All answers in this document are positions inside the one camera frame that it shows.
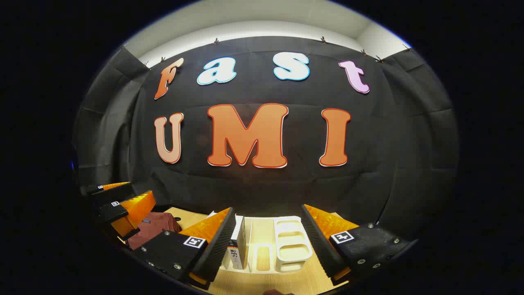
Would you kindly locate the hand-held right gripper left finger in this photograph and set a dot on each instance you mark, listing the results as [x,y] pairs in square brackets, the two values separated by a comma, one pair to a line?
[219,246]

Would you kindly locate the white portrait cover book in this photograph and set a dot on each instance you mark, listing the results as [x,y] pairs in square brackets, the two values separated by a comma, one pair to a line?
[239,246]

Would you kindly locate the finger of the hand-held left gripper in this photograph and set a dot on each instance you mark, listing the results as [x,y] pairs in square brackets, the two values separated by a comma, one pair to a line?
[112,211]
[110,192]

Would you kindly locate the white bookshelf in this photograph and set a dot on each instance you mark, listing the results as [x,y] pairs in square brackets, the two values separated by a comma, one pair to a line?
[290,246]

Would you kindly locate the maroon schoolbag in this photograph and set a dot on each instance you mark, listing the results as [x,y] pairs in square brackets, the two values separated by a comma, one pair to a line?
[157,229]

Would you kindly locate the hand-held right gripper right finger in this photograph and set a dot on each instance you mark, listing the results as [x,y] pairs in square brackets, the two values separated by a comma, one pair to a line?
[317,241]

